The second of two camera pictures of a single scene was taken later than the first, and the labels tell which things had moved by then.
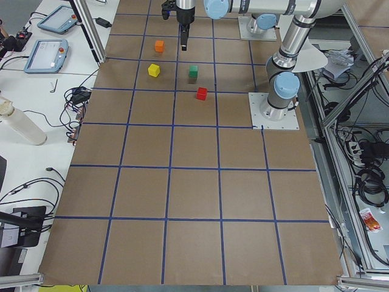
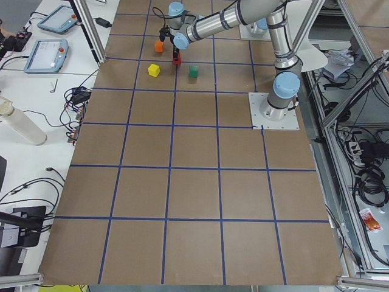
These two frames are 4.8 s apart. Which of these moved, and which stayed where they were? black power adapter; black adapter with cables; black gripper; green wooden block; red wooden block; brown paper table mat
Moved: red wooden block; black gripper
Stayed: black adapter with cables; green wooden block; black power adapter; brown paper table mat
